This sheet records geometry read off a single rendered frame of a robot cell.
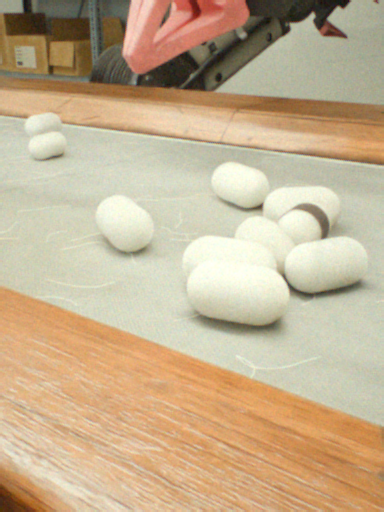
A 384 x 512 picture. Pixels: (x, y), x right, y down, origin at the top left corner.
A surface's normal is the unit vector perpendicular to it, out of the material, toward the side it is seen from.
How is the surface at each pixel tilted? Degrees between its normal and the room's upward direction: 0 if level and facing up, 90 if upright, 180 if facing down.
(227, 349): 0
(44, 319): 0
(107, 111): 45
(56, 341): 0
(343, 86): 90
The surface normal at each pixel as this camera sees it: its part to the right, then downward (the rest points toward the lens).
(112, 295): -0.01, -0.93
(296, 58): -0.68, 0.27
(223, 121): -0.43, -0.45
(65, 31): 0.65, 0.50
